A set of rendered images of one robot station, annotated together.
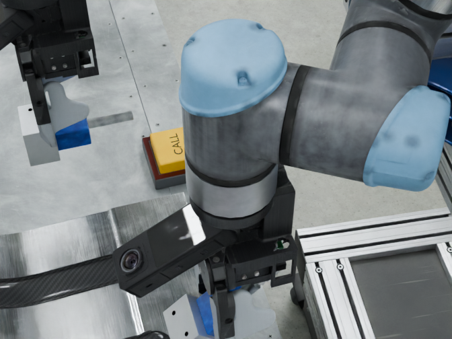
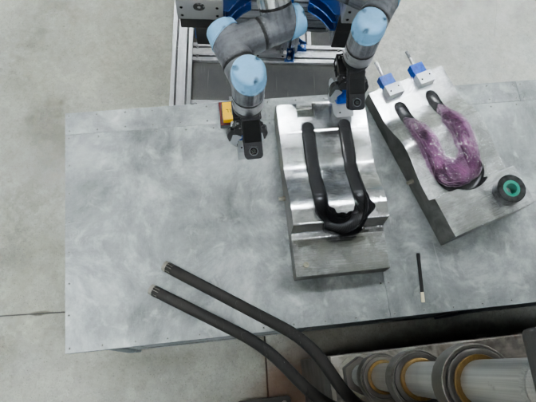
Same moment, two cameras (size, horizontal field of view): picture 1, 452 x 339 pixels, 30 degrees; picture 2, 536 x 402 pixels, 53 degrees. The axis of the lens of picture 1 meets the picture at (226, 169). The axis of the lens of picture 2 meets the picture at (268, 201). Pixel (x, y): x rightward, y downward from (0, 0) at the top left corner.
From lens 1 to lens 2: 118 cm
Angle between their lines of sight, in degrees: 44
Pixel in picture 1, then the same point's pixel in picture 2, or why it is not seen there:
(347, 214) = (135, 102)
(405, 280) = (206, 80)
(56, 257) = (298, 155)
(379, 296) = (212, 93)
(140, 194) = not seen: hidden behind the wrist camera
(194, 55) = (374, 29)
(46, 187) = (235, 170)
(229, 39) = (368, 19)
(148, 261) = (360, 96)
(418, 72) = not seen: outside the picture
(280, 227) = not seen: hidden behind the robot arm
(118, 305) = (325, 135)
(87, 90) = (176, 148)
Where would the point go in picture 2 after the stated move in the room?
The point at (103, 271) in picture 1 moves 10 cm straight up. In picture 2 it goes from (307, 139) to (312, 124)
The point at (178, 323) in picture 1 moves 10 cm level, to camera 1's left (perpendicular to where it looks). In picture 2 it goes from (344, 111) to (340, 143)
